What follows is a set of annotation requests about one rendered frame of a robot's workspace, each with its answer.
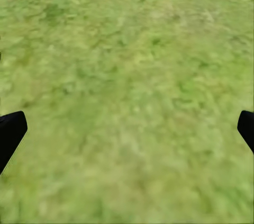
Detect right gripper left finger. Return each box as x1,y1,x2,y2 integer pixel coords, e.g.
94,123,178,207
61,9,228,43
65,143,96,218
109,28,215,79
0,111,28,174

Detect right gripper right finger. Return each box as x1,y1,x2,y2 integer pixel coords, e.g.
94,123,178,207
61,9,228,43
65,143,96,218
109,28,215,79
237,110,254,153

